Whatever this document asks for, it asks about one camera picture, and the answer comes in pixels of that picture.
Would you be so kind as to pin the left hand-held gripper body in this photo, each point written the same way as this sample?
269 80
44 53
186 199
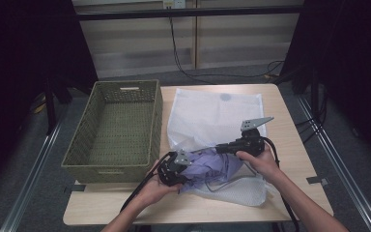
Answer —
170 170

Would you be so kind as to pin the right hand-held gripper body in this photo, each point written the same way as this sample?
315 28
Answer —
249 143

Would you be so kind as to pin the purple shirt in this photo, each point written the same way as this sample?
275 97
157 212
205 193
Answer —
206 167

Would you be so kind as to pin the white mesh laundry bag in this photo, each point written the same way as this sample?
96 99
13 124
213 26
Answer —
206 119

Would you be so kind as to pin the green woven basket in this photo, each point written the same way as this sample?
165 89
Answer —
122 129

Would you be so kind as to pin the person's left hand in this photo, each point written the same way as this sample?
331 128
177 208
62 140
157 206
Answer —
156 191

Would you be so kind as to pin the person's right hand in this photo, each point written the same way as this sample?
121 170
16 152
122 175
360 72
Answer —
264 164

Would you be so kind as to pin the dark curtain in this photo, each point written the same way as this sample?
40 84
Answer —
351 64
19 64

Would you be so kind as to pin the black stand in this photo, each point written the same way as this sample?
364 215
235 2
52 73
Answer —
50 109

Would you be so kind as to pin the black horizontal bar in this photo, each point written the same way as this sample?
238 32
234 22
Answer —
190 13

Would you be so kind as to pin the metal floor rail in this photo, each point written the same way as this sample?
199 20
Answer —
341 161
29 180

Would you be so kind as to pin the white wall socket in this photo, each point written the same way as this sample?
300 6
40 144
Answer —
174 4

